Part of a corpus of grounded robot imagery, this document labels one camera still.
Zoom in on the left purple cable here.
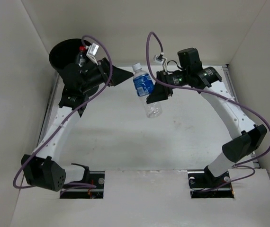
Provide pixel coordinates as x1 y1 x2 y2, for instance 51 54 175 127
13 35 114 198

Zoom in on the purple cable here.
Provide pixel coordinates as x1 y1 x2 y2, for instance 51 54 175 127
13 35 114 198
145 31 270 192

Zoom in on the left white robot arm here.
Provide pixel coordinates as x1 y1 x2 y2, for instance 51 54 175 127
21 58 133 192

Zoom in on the right aluminium frame rail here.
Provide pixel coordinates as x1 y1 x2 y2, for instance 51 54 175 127
222 65 260 168

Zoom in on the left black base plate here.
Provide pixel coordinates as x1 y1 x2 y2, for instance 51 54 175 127
59 171 105 199

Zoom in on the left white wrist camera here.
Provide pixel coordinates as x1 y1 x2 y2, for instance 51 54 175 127
86 43 99 65

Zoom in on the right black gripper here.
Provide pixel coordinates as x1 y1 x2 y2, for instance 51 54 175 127
146 69 190 104

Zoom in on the red-capped red-label bottle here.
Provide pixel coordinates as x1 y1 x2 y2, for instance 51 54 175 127
76 46 88 67

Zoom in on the black plastic waste bin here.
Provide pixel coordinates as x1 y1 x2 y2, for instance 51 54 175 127
48 38 100 98

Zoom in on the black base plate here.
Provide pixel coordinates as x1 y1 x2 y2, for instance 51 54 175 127
188 170 234 199
59 171 105 199

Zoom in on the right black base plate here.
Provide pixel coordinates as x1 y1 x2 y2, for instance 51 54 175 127
188 170 234 199

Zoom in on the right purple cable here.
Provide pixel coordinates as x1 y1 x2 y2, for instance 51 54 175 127
145 31 270 192

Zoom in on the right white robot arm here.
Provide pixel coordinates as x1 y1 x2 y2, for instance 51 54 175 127
146 48 267 187

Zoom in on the blue-label clear bottle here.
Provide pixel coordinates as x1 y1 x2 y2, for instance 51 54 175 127
132 63 162 118

